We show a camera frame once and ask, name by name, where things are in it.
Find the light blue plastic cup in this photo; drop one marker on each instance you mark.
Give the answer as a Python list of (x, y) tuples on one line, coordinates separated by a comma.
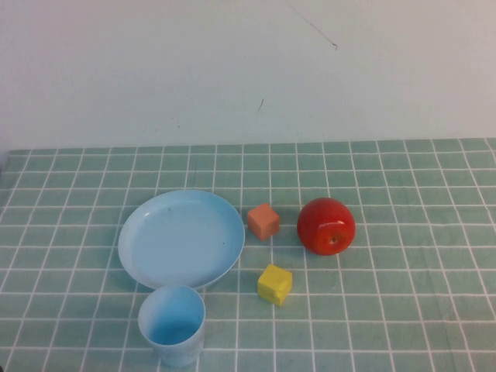
[(172, 329)]

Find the light blue plastic plate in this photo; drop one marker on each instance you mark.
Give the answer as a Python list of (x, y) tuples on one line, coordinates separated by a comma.
[(182, 240)]

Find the orange foam cube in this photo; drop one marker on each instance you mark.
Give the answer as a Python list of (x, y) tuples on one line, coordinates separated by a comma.
[(263, 222)]

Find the red apple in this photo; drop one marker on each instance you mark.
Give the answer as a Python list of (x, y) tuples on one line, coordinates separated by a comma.
[(323, 224)]

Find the yellow foam cube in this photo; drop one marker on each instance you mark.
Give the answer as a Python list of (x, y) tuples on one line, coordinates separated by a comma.
[(273, 284)]

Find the green checked tablecloth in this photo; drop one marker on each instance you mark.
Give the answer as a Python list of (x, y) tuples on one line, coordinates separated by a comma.
[(387, 290)]

